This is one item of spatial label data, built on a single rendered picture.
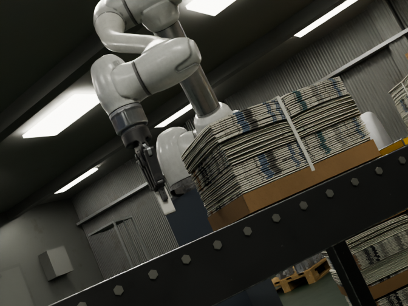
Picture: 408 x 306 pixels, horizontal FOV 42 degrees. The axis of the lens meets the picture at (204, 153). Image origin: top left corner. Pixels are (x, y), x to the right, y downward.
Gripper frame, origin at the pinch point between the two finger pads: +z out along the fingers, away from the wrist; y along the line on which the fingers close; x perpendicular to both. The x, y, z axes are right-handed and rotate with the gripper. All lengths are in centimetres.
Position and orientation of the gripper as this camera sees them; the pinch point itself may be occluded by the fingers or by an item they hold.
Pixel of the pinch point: (164, 201)
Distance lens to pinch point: 137.2
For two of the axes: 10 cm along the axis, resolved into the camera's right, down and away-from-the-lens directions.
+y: -2.6, 2.9, 9.2
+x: -8.7, 3.4, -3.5
